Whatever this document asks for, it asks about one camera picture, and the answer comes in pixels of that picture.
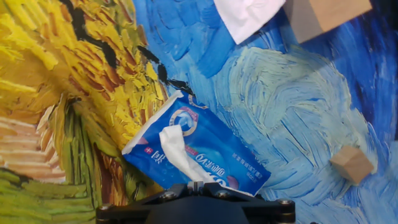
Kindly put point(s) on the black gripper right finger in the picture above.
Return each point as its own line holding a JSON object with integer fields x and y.
{"x": 273, "y": 213}

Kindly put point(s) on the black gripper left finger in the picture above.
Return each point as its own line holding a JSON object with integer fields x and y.
{"x": 124, "y": 212}

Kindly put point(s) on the white napkin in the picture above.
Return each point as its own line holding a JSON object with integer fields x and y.
{"x": 177, "y": 149}
{"x": 245, "y": 18}

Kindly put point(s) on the blue tissue pack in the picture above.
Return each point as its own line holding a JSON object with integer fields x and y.
{"x": 217, "y": 146}

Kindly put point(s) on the small wooden cube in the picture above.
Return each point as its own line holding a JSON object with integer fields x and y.
{"x": 351, "y": 165}

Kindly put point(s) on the painted wheat field tablecloth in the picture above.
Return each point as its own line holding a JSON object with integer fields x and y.
{"x": 77, "y": 93}

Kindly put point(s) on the large wooden block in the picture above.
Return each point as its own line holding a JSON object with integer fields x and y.
{"x": 326, "y": 15}

